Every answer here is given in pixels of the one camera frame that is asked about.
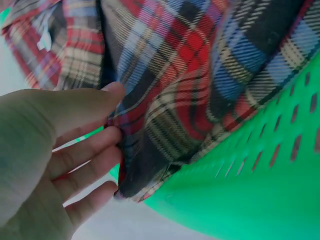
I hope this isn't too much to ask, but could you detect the person's left hand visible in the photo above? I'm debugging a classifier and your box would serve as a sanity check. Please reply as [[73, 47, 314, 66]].
[[0, 82, 127, 240]]

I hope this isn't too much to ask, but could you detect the plaid flannel shirt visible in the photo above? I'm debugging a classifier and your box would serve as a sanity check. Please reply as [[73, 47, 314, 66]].
[[1, 0, 320, 204]]

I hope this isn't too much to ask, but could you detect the green perforated plastic basket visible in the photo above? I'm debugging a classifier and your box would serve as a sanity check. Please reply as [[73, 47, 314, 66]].
[[0, 7, 320, 240]]

